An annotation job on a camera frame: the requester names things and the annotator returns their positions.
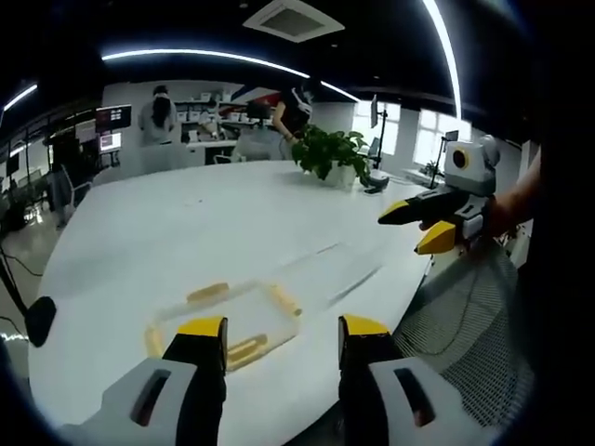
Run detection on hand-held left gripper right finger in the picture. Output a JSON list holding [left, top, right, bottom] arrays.
[[337, 313, 471, 446]]

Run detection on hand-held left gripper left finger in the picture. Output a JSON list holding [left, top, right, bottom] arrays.
[[59, 315, 230, 446]]

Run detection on black tripod stand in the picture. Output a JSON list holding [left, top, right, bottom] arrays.
[[425, 129, 460, 190]]

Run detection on dark device on table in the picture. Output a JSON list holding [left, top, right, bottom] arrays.
[[361, 170, 391, 195]]

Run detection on white plant pot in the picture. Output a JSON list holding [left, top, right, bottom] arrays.
[[324, 164, 363, 190]]

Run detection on grey mesh office chair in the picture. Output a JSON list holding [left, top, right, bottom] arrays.
[[393, 241, 536, 429]]

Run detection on green potted plant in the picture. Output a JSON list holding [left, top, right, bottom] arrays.
[[289, 124, 373, 188]]

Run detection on long ceiling light strip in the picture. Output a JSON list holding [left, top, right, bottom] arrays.
[[420, 0, 464, 117]]

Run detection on black chair armrest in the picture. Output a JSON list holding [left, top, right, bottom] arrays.
[[24, 295, 59, 348]]

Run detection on white counter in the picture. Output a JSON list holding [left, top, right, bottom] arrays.
[[184, 135, 283, 164]]

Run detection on ceiling air vent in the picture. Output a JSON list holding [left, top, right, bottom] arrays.
[[243, 0, 346, 44]]

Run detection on white storage shelf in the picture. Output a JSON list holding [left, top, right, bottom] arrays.
[[178, 87, 283, 137]]

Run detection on bright computer screen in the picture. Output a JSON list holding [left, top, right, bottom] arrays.
[[98, 132, 124, 153]]

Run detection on curved ceiling light strip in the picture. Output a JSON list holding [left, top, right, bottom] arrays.
[[100, 47, 311, 80]]

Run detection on dark wall monitor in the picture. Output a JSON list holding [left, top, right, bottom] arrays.
[[95, 105, 133, 130]]

